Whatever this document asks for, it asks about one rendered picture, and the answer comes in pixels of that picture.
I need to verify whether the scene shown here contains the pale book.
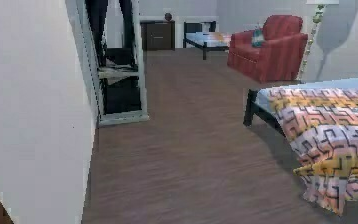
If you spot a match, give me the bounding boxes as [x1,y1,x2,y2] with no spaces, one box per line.
[98,65,139,80]

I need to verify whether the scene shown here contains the white open shelf unit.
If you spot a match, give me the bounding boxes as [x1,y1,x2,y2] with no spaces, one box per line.
[74,0,150,128]

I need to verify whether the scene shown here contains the dark brown nightstand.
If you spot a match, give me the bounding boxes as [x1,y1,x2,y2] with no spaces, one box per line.
[139,19,176,52]

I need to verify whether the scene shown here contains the teal patterned cushion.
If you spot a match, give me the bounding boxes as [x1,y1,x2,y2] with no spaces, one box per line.
[251,27,266,48]

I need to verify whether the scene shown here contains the red armchair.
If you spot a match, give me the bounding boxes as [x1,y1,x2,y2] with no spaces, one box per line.
[226,14,309,84]

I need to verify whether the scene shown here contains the white floor lamp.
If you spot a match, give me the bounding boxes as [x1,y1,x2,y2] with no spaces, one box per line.
[297,0,340,81]

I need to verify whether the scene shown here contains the black frame bed patterned cover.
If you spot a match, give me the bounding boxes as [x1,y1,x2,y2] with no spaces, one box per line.
[242,77,358,216]
[182,20,233,61]

